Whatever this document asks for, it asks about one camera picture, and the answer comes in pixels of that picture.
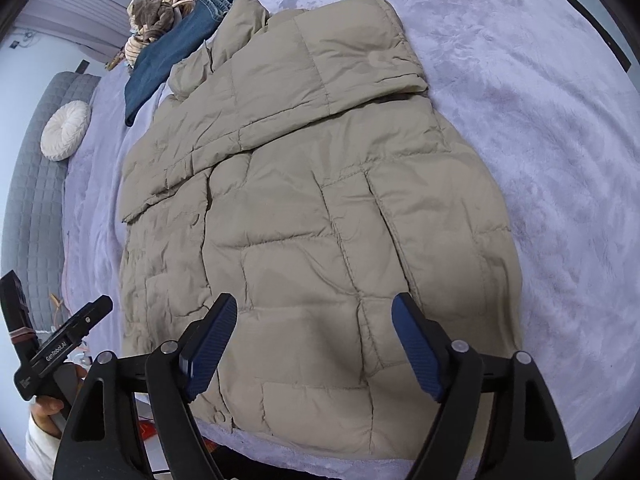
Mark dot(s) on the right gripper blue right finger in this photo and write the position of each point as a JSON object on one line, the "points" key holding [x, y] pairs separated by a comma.
{"points": [[525, 437]]}

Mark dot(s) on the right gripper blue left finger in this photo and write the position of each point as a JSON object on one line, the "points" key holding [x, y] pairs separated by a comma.
{"points": [[102, 439]]}

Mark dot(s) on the beige puffer jacket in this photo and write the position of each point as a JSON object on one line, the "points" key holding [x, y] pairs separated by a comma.
{"points": [[299, 165]]}

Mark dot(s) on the brown and striped clothes pile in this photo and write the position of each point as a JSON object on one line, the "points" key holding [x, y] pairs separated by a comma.
{"points": [[149, 20]]}

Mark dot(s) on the person's left hand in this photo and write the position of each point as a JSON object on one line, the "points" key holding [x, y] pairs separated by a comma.
{"points": [[43, 410]]}

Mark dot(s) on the grey quilted headboard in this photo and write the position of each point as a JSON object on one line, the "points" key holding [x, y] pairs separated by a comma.
{"points": [[32, 234]]}

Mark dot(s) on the round white pleated cushion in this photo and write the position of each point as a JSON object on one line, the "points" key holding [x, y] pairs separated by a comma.
{"points": [[65, 130]]}

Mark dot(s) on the grey curtain left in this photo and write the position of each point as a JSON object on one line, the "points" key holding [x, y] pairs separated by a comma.
{"points": [[99, 27]]}

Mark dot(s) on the lavender plush bed blanket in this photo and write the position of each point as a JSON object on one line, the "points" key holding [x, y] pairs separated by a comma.
{"points": [[532, 86]]}

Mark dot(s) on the folded blue jeans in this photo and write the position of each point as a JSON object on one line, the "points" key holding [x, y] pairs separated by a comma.
{"points": [[155, 62]]}

